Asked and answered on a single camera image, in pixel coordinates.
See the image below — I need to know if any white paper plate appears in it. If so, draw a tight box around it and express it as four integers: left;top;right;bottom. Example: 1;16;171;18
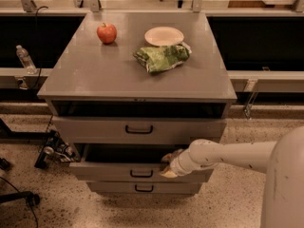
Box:
144;27;184;47

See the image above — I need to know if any red apple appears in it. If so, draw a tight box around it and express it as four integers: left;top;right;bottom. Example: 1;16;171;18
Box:
97;23;117;45

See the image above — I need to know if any grey top drawer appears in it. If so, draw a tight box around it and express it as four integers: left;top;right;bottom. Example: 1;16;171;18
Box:
53;117;226;144

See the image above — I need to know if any grey bottom drawer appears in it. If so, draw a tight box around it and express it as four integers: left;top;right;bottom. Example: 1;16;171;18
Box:
87;181;201;195

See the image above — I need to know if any black chair leg caster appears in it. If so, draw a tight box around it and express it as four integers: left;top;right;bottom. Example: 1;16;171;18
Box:
0;191;40;207

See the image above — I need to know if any metal bracket clamp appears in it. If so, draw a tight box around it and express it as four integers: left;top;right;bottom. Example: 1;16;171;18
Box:
243;79;258;120

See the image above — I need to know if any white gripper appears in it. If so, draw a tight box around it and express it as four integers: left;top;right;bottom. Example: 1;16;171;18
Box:
160;149;193;179

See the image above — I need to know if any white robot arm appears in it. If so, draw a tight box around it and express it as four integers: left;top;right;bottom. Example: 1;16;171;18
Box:
160;126;304;228

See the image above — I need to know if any grey metal drawer cabinet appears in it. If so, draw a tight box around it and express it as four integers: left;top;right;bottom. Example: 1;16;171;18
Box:
37;10;238;197

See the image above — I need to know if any green chip bag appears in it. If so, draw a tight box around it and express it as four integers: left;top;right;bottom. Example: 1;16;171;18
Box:
133;45;192;74

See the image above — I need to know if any black cable on wall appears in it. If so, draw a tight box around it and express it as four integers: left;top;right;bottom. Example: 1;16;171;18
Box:
29;5;49;91

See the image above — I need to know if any grey drawer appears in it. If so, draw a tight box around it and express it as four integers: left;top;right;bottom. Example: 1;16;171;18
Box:
53;117;226;144
69;143;212;182
87;181;201;195

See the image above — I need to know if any black device on floor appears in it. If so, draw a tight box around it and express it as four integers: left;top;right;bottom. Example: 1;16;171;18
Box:
34;130;76;169

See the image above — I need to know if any clear plastic water bottle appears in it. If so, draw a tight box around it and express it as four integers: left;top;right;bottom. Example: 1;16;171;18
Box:
16;45;38;75

